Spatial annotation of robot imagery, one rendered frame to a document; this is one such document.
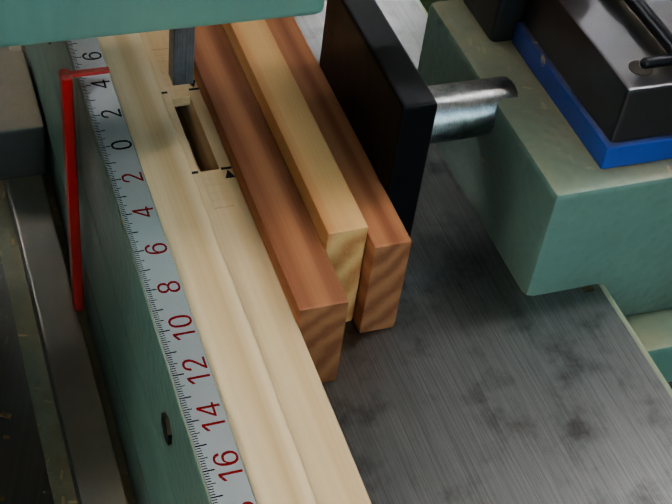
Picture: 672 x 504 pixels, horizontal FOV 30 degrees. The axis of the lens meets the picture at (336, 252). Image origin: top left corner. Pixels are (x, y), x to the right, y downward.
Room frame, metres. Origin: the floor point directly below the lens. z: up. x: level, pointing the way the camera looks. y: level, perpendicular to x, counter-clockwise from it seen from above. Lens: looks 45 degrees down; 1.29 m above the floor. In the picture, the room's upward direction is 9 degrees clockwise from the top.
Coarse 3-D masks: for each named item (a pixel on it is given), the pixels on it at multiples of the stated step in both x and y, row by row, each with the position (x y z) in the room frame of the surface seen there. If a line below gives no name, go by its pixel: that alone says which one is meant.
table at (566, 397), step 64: (384, 0) 0.59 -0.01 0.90; (448, 192) 0.44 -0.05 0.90; (448, 256) 0.40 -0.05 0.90; (448, 320) 0.36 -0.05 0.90; (512, 320) 0.37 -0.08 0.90; (576, 320) 0.37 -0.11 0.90; (640, 320) 0.41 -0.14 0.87; (128, 384) 0.33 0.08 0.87; (384, 384) 0.32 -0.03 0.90; (448, 384) 0.33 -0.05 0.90; (512, 384) 0.33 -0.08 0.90; (576, 384) 0.34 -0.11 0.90; (640, 384) 0.34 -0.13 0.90; (384, 448) 0.29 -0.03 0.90; (448, 448) 0.29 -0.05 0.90; (512, 448) 0.30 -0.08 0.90; (576, 448) 0.30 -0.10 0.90; (640, 448) 0.31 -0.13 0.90
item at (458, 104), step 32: (352, 0) 0.44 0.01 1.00; (352, 32) 0.43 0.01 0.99; (384, 32) 0.43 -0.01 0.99; (320, 64) 0.46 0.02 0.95; (352, 64) 0.43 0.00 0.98; (384, 64) 0.40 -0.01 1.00; (352, 96) 0.42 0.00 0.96; (384, 96) 0.39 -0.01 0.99; (416, 96) 0.39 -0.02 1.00; (448, 96) 0.43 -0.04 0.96; (480, 96) 0.44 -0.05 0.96; (512, 96) 0.44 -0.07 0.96; (384, 128) 0.39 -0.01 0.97; (416, 128) 0.38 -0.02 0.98; (448, 128) 0.42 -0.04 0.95; (480, 128) 0.43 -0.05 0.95; (384, 160) 0.39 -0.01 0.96; (416, 160) 0.38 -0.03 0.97; (416, 192) 0.38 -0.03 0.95
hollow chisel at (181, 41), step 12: (180, 36) 0.43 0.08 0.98; (192, 36) 0.43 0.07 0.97; (180, 48) 0.43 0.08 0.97; (192, 48) 0.43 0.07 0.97; (180, 60) 0.43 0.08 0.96; (192, 60) 0.43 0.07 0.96; (168, 72) 0.44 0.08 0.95; (180, 72) 0.43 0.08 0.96; (192, 72) 0.43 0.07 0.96; (180, 84) 0.43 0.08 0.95
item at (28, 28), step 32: (0, 0) 0.37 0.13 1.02; (32, 0) 0.37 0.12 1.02; (64, 0) 0.38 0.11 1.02; (96, 0) 0.38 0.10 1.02; (128, 0) 0.39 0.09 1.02; (160, 0) 0.39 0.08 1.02; (192, 0) 0.40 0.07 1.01; (224, 0) 0.40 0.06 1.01; (256, 0) 0.41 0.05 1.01; (288, 0) 0.42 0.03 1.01; (320, 0) 0.42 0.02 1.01; (0, 32) 0.37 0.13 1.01; (32, 32) 0.37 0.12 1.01; (64, 32) 0.38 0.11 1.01; (96, 32) 0.38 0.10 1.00; (128, 32) 0.39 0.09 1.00
